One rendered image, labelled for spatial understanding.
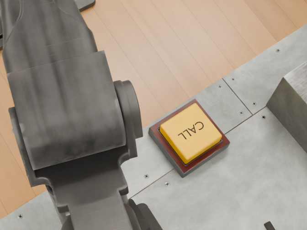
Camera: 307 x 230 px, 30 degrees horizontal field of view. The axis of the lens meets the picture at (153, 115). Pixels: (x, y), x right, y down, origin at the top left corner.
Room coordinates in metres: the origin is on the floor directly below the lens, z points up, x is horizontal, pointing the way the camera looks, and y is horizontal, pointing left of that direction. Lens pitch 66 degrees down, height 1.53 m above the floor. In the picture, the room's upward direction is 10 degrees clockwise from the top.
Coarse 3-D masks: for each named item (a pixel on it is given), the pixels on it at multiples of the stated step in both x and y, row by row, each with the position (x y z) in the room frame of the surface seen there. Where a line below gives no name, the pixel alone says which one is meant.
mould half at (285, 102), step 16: (304, 64) 0.39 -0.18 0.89; (288, 80) 0.36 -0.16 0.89; (304, 80) 0.37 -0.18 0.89; (272, 96) 0.37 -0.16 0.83; (288, 96) 0.35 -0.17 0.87; (304, 96) 0.35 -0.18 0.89; (272, 112) 0.36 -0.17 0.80; (288, 112) 0.35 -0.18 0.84; (304, 112) 0.33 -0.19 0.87; (288, 128) 0.34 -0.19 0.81; (304, 128) 0.32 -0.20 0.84; (304, 144) 0.31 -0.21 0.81
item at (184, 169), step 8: (176, 112) 0.32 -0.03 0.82; (152, 128) 0.29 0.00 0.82; (160, 136) 0.28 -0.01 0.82; (224, 136) 0.30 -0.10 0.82; (168, 144) 0.28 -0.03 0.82; (224, 144) 0.29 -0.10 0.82; (168, 152) 0.26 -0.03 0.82; (208, 152) 0.27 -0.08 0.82; (176, 160) 0.26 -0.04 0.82; (200, 160) 0.26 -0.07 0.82; (184, 168) 0.25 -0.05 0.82
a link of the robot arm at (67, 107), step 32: (0, 0) 0.21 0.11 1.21; (32, 0) 0.21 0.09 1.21; (64, 0) 0.22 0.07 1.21; (32, 32) 0.19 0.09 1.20; (64, 32) 0.19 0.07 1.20; (32, 64) 0.17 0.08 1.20; (64, 64) 0.17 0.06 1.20; (96, 64) 0.18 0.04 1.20; (32, 96) 0.15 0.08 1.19; (64, 96) 0.15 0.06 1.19; (96, 96) 0.16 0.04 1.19; (32, 128) 0.13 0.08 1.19; (64, 128) 0.13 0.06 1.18; (96, 128) 0.14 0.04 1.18; (32, 160) 0.11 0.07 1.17; (64, 160) 0.12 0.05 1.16
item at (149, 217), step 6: (138, 204) 0.14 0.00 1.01; (144, 204) 0.14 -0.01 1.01; (144, 210) 0.13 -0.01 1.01; (150, 210) 0.13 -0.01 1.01; (144, 216) 0.13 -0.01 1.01; (150, 216) 0.13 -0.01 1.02; (150, 222) 0.12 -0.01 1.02; (156, 222) 0.12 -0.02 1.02; (150, 228) 0.12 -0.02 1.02; (156, 228) 0.12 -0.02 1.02
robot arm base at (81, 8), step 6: (78, 0) 0.48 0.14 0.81; (84, 0) 0.48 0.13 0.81; (90, 0) 0.49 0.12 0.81; (78, 6) 0.47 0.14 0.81; (84, 6) 0.47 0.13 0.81; (90, 6) 0.48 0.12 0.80; (0, 12) 0.44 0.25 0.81; (0, 18) 0.43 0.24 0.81; (0, 24) 0.42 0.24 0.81; (0, 30) 0.41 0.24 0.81; (0, 36) 0.40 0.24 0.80; (0, 42) 0.39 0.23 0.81; (0, 48) 0.38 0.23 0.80
